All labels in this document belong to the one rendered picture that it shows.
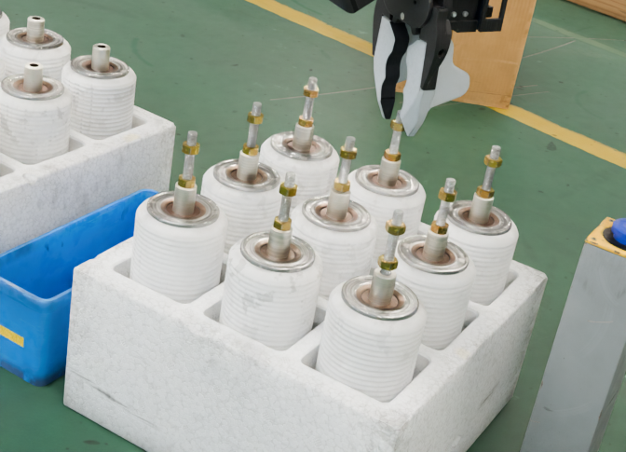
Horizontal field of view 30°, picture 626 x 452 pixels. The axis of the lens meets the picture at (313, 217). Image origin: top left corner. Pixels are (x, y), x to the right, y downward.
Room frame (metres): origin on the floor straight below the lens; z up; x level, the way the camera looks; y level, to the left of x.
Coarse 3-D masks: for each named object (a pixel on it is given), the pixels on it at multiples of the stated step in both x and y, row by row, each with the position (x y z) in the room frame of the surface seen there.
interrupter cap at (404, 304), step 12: (360, 276) 0.99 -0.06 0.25; (372, 276) 1.00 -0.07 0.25; (348, 288) 0.97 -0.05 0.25; (360, 288) 0.97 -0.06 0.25; (396, 288) 0.99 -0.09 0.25; (408, 288) 0.99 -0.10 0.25; (348, 300) 0.95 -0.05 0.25; (360, 300) 0.95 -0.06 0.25; (396, 300) 0.97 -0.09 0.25; (408, 300) 0.97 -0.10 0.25; (360, 312) 0.93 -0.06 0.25; (372, 312) 0.93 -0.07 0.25; (384, 312) 0.94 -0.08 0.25; (396, 312) 0.94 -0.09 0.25; (408, 312) 0.94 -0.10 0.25
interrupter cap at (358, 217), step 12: (312, 204) 1.13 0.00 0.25; (324, 204) 1.14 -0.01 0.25; (348, 204) 1.15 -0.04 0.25; (360, 204) 1.15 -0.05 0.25; (312, 216) 1.10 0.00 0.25; (324, 216) 1.11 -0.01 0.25; (348, 216) 1.12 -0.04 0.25; (360, 216) 1.12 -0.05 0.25; (336, 228) 1.09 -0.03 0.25; (348, 228) 1.09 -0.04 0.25; (360, 228) 1.10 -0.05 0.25
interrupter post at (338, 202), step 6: (330, 192) 1.12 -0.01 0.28; (336, 192) 1.12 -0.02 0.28; (348, 192) 1.12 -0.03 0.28; (330, 198) 1.12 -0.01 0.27; (336, 198) 1.11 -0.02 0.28; (342, 198) 1.11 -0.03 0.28; (348, 198) 1.12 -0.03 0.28; (330, 204) 1.12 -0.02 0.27; (336, 204) 1.11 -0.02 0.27; (342, 204) 1.11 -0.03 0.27; (330, 210) 1.11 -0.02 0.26; (336, 210) 1.11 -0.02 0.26; (342, 210) 1.11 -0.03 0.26; (330, 216) 1.11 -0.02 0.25; (336, 216) 1.11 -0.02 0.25; (342, 216) 1.11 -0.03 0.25
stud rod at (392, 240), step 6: (396, 210) 0.97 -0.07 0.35; (396, 216) 0.96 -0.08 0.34; (402, 216) 0.96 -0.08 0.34; (396, 222) 0.96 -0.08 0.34; (390, 234) 0.96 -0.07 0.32; (390, 240) 0.96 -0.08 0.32; (396, 240) 0.96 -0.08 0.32; (390, 246) 0.96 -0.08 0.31; (396, 246) 0.96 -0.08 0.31; (390, 252) 0.96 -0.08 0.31; (384, 258) 0.96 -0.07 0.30; (390, 258) 0.96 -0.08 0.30; (384, 270) 0.96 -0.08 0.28; (390, 270) 0.96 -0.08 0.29
